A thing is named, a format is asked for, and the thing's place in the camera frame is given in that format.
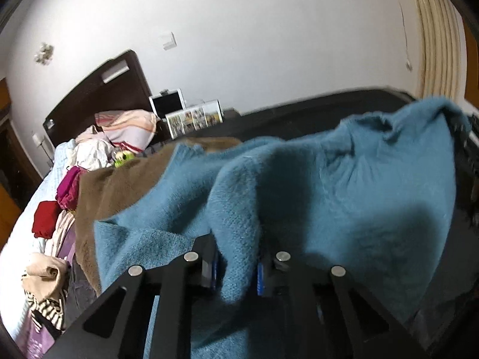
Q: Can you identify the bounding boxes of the red garment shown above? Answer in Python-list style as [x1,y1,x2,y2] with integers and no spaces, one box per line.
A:
[32,201,62,239]

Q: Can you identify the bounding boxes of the cream curtain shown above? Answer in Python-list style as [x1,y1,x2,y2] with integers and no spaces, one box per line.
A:
[406,0,466,101]

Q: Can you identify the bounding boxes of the black and white striped garment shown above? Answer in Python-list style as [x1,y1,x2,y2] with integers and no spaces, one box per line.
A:
[22,292,68,341]

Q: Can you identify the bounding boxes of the pale striped cloth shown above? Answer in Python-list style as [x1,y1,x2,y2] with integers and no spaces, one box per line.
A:
[45,209,77,258]

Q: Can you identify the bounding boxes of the white patterned cloth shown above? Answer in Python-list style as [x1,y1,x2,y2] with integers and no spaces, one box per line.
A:
[69,125,115,171]

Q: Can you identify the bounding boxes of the wooden wardrobe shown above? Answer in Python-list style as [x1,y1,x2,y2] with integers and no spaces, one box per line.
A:
[0,78,42,247]

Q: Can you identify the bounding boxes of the pink striped pillow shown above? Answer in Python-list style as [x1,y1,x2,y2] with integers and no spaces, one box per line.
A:
[94,109,161,152]

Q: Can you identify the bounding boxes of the dark wooden headboard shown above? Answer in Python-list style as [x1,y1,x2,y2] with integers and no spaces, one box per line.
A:
[43,49,153,148]

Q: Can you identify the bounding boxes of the blue knit sweater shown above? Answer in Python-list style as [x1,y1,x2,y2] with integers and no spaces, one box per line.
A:
[93,97,470,359]

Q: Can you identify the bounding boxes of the flower wall decoration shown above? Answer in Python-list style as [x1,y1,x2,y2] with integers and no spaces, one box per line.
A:
[34,43,54,64]

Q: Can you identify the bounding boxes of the magenta garment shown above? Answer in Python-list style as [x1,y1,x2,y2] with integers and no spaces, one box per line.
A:
[56,166,88,211]

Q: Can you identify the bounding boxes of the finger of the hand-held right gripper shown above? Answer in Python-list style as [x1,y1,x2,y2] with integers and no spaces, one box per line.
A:
[449,114,479,165]

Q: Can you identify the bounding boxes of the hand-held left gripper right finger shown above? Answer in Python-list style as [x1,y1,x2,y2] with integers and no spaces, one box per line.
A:
[256,250,425,359]

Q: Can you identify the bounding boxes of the brown fleece garment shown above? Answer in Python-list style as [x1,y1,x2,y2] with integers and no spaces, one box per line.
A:
[75,136,244,296]

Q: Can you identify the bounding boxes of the photo collage frame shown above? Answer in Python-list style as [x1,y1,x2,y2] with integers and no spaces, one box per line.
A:
[165,99,224,139]

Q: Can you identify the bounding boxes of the light blue bed sheet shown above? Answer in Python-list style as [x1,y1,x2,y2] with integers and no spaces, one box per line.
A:
[0,140,81,345]

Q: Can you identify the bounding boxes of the white frame with dark screen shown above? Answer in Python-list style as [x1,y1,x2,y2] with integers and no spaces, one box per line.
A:
[149,89,186,118]

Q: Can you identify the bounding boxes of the green plush toy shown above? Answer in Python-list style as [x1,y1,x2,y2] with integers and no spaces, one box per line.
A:
[112,150,134,168]

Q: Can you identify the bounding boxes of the beige garment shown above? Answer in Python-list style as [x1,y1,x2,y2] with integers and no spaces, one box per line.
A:
[22,252,70,307]

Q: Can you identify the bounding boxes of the purple cloth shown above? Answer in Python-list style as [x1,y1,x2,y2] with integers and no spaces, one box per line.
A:
[15,230,77,358]

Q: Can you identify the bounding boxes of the wooden door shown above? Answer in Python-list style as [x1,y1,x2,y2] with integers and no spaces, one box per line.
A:
[463,17,479,96]

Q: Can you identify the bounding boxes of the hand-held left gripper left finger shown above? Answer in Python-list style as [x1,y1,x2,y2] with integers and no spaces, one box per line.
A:
[41,234,223,359]

